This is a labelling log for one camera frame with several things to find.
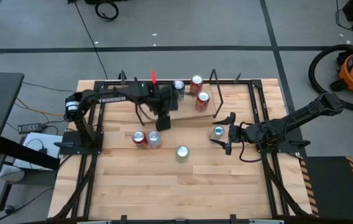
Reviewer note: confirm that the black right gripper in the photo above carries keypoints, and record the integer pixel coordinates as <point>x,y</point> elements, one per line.
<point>238,133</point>

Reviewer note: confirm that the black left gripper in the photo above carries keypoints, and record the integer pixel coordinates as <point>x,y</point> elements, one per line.
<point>165,99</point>

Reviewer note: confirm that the tall slim silver can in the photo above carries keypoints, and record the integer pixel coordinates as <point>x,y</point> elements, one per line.
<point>219,130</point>

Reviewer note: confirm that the green Sprite can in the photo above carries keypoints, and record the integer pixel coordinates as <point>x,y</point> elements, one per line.
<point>179,84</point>

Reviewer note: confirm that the red Fanta soda can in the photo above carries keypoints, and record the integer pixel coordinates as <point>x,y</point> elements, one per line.
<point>203,96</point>
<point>196,80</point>

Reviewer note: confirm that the white and pink can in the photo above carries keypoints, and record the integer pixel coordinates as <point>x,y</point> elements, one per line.
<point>153,136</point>

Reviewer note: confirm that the dark red cola can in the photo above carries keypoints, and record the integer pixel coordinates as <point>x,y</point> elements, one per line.
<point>138,136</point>

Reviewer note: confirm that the light green can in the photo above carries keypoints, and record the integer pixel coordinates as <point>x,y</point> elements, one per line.
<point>182,151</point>

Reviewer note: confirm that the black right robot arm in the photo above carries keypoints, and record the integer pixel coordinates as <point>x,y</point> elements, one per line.
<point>304,113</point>

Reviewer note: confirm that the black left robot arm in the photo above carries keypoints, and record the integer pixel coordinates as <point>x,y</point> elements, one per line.
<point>111,99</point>

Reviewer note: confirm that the small red flag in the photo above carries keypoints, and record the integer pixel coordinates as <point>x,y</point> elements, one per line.
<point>153,77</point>

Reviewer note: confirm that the hazard-striped black mat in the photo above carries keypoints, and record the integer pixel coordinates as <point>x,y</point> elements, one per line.
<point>335,186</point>

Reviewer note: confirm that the black power adapter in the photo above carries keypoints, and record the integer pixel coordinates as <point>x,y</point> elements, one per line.
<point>30,127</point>

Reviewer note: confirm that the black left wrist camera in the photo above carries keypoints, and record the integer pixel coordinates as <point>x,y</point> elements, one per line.
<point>163,123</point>

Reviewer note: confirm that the black table frame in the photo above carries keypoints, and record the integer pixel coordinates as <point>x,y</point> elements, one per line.
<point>99,84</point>

